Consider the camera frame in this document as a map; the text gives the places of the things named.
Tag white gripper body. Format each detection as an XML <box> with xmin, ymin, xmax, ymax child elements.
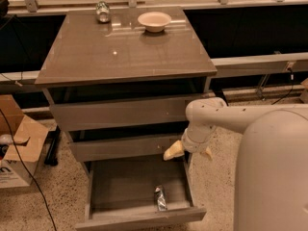
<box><xmin>181</xmin><ymin>125</ymin><xmax>216</xmax><ymax>153</ymax></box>

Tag green soda can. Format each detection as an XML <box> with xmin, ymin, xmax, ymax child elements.
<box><xmin>95</xmin><ymin>1</ymin><xmax>111</xmax><ymax>23</ymax></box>

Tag grey middle drawer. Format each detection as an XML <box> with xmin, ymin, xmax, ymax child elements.
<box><xmin>70</xmin><ymin>134</ymin><xmax>182</xmax><ymax>162</ymax></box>

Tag cardboard box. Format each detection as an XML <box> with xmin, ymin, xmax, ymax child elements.
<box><xmin>0</xmin><ymin>94</ymin><xmax>48</xmax><ymax>189</ymax></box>

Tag black power adapter cable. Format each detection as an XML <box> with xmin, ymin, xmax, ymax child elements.
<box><xmin>270</xmin><ymin>61</ymin><xmax>296</xmax><ymax>106</ymax></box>

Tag silver redbull can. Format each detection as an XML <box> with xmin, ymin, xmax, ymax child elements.
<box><xmin>154</xmin><ymin>185</ymin><xmax>167</xmax><ymax>211</ymax></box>

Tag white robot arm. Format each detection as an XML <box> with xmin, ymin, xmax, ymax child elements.
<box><xmin>164</xmin><ymin>97</ymin><xmax>308</xmax><ymax>231</ymax></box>

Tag black stand leg left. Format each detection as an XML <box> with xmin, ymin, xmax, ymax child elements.
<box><xmin>44</xmin><ymin>127</ymin><xmax>61</xmax><ymax>167</ymax></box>

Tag white paper bowl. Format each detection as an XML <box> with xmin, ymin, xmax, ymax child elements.
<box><xmin>138</xmin><ymin>12</ymin><xmax>171</xmax><ymax>33</ymax></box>

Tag grey top drawer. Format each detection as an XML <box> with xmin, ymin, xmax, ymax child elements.
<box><xmin>50</xmin><ymin>95</ymin><xmax>202</xmax><ymax>131</ymax></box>

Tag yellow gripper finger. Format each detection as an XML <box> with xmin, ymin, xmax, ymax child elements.
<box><xmin>201</xmin><ymin>147</ymin><xmax>213</xmax><ymax>161</ymax></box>
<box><xmin>164</xmin><ymin>141</ymin><xmax>185</xmax><ymax>161</ymax></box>

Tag black bracket under rail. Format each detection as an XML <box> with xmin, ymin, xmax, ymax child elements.
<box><xmin>212</xmin><ymin>82</ymin><xmax>228</xmax><ymax>103</ymax></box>

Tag black floor cable left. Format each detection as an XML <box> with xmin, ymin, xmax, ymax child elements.
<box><xmin>0</xmin><ymin>108</ymin><xmax>58</xmax><ymax>231</ymax></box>

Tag grey drawer cabinet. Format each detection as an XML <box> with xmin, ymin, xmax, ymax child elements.
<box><xmin>34</xmin><ymin>6</ymin><xmax>218</xmax><ymax>166</ymax></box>

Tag grey metal window rail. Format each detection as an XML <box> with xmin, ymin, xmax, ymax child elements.
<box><xmin>0</xmin><ymin>52</ymin><xmax>308</xmax><ymax>94</ymax></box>

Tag grey open bottom drawer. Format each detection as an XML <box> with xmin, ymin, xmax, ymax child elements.
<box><xmin>76</xmin><ymin>154</ymin><xmax>206</xmax><ymax>231</ymax></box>

